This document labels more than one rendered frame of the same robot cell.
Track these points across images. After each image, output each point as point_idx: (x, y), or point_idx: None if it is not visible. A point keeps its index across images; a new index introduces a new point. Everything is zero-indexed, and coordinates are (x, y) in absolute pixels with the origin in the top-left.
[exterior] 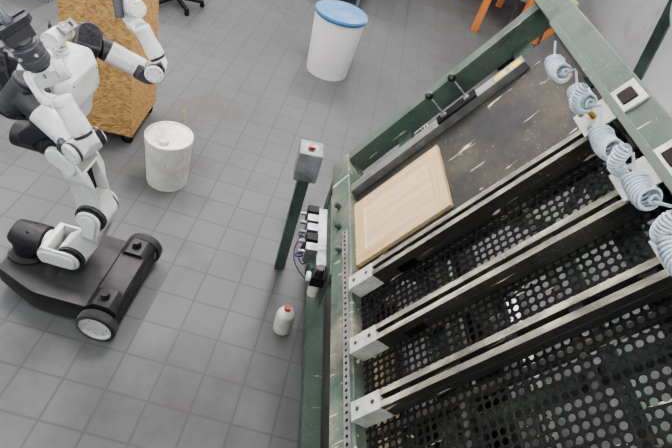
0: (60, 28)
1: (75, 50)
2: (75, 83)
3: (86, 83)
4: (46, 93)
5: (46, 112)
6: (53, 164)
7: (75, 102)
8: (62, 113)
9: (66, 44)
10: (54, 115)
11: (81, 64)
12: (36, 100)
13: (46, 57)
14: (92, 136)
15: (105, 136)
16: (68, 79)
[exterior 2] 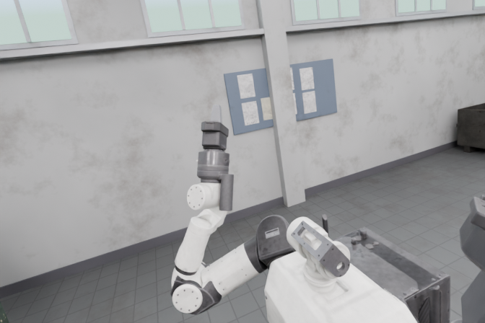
0: (299, 226)
1: (333, 311)
2: (268, 297)
3: None
4: (217, 216)
5: (235, 249)
6: None
7: (189, 233)
8: None
9: (314, 270)
10: (228, 255)
11: (295, 311)
12: (249, 240)
13: (197, 169)
14: (174, 269)
15: (173, 296)
16: (268, 280)
